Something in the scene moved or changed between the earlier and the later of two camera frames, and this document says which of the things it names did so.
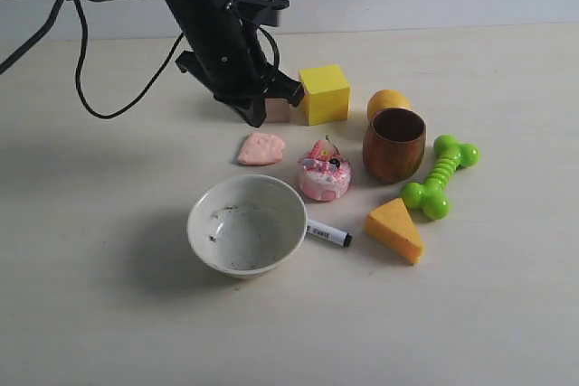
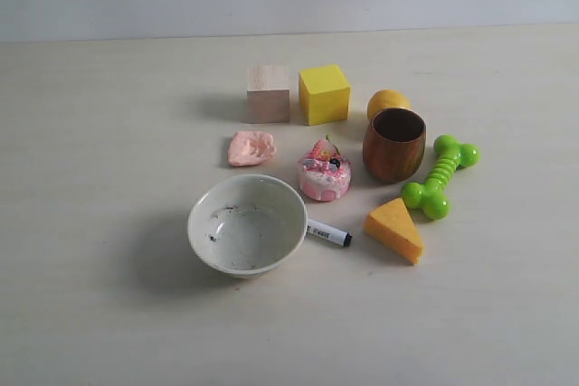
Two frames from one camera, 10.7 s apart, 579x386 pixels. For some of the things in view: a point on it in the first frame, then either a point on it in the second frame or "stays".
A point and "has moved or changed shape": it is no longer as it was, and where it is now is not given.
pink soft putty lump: x=261 y=149 has moved or changed shape
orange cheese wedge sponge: x=393 y=225 stays
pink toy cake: x=324 y=174 stays
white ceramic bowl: x=247 y=226 stays
